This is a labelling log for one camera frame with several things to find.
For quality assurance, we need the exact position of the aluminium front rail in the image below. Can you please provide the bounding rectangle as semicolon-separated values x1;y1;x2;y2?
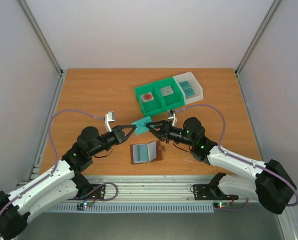
11;174;287;203

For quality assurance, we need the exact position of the right aluminium frame post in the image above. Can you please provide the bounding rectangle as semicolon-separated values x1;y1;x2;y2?
235;0;284;76

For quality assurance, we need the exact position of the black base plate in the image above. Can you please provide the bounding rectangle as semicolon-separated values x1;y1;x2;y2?
190;184;239;201
72;184;106;201

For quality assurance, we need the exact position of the grey slotted cable duct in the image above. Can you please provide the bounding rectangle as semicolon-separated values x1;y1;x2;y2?
48;202;214;214

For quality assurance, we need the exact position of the right circuit board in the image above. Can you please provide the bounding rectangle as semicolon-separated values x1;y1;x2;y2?
213;201;233;209

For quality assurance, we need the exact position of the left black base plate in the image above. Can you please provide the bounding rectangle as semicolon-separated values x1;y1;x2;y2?
72;184;106;201

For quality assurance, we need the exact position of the green middle bin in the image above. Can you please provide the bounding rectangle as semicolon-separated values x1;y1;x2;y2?
154;77;185;112

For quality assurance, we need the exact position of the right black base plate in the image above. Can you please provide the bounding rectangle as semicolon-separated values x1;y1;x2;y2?
190;184;239;201

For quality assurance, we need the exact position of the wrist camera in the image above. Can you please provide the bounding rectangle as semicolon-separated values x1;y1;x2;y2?
167;109;177;127
104;111;115;132

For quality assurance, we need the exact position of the green bin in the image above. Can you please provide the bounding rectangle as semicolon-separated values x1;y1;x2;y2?
134;83;163;117
154;77;185;112

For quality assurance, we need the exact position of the grey card with red dot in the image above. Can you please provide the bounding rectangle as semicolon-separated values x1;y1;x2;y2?
140;92;155;103

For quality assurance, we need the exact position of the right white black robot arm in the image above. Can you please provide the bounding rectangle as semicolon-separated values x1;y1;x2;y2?
146;117;297;215

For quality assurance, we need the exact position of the left circuit board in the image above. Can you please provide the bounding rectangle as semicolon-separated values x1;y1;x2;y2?
76;202;93;211

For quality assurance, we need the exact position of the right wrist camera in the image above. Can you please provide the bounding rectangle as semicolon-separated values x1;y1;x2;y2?
167;109;177;127

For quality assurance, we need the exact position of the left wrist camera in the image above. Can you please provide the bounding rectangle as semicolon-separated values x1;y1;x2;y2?
104;111;115;132

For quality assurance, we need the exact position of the teal card in white bin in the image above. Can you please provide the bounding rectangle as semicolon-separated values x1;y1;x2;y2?
179;80;195;99

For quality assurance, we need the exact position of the teal credit card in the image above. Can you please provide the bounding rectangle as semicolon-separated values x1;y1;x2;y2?
131;116;152;136
132;144;149;164

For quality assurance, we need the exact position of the left aluminium frame post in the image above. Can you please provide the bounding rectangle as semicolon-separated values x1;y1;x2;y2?
17;0;65;76

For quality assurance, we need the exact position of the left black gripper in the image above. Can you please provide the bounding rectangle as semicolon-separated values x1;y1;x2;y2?
89;124;137;157

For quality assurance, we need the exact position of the aluminium frame post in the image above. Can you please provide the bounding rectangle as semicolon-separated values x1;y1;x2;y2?
235;0;284;76
17;0;65;76

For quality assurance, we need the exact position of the green left bin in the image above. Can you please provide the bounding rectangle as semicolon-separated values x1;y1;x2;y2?
134;83;163;117

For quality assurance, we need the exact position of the circuit board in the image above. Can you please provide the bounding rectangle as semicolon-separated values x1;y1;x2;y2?
213;201;233;209
76;202;93;211

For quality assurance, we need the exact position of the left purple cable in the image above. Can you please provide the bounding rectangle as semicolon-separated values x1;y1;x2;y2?
0;109;107;238

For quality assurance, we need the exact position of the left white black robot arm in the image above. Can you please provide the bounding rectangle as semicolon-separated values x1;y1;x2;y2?
0;124;136;240

